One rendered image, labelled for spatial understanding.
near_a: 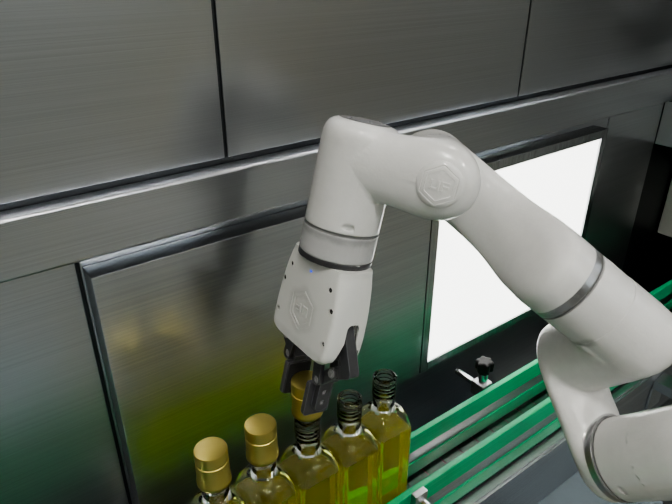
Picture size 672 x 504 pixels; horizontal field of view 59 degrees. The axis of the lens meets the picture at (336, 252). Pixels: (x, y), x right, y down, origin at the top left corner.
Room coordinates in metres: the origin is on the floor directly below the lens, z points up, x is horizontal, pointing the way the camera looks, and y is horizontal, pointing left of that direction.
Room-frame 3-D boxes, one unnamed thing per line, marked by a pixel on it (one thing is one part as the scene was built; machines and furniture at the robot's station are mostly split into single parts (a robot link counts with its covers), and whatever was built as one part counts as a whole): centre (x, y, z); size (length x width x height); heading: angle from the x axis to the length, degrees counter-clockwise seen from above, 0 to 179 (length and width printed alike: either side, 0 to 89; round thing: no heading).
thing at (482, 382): (0.80, -0.23, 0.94); 0.07 x 0.04 x 0.13; 37
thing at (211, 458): (0.44, 0.13, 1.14); 0.04 x 0.04 x 0.04
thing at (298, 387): (0.51, 0.03, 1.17); 0.04 x 0.04 x 0.04
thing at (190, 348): (0.79, -0.11, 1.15); 0.90 x 0.03 x 0.34; 127
